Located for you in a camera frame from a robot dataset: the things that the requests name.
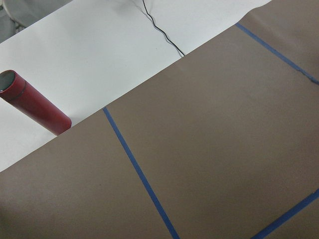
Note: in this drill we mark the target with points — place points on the brown paper table cover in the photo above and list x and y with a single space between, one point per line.
223 144

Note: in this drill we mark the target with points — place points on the red cylindrical bottle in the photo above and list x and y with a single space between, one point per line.
19 93

